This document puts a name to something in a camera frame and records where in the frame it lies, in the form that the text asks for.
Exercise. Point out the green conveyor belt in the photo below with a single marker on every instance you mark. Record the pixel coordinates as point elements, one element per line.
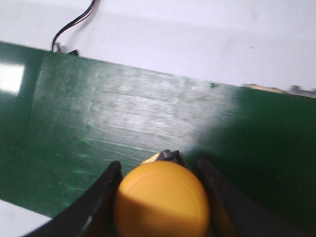
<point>64,118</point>

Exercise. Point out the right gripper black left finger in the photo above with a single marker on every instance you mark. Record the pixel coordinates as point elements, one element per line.
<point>91,215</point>

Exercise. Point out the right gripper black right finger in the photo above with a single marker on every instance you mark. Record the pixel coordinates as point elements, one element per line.
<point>233,214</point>

